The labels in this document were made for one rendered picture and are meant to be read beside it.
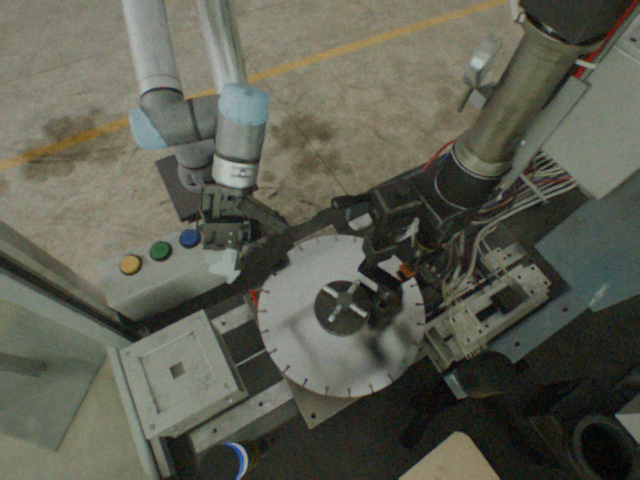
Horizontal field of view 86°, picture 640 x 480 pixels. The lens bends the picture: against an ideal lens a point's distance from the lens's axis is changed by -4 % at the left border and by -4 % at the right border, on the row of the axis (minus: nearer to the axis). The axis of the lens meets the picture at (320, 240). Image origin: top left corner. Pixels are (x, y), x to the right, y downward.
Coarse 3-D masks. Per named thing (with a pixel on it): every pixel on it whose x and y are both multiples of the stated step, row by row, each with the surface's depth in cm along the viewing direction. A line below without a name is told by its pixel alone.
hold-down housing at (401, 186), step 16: (384, 192) 47; (400, 192) 45; (416, 192) 47; (368, 208) 51; (384, 208) 46; (400, 208) 46; (416, 208) 48; (384, 224) 48; (400, 224) 50; (368, 240) 58; (384, 240) 55; (368, 256) 60; (384, 256) 59
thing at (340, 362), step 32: (288, 256) 75; (320, 256) 76; (352, 256) 76; (288, 288) 72; (320, 288) 72; (416, 288) 73; (288, 320) 69; (384, 320) 70; (416, 320) 70; (288, 352) 66; (320, 352) 66; (352, 352) 66; (384, 352) 67; (416, 352) 67; (320, 384) 64; (352, 384) 64; (384, 384) 64
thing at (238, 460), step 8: (216, 448) 40; (224, 448) 40; (232, 448) 40; (208, 456) 40; (216, 456) 40; (224, 456) 40; (232, 456) 40; (240, 456) 41; (200, 464) 40; (208, 464) 40; (216, 464) 40; (224, 464) 40; (232, 464) 40; (240, 464) 40; (208, 472) 39; (216, 472) 39; (224, 472) 39; (232, 472) 39; (240, 472) 41
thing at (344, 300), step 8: (328, 288) 67; (352, 288) 67; (336, 296) 67; (344, 296) 66; (336, 304) 67; (344, 304) 65; (352, 304) 66; (336, 312) 65; (360, 312) 65; (328, 320) 65
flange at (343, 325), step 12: (336, 288) 71; (348, 288) 71; (360, 288) 72; (324, 300) 70; (360, 300) 70; (324, 312) 69; (348, 312) 68; (324, 324) 68; (336, 324) 68; (348, 324) 68; (360, 324) 68
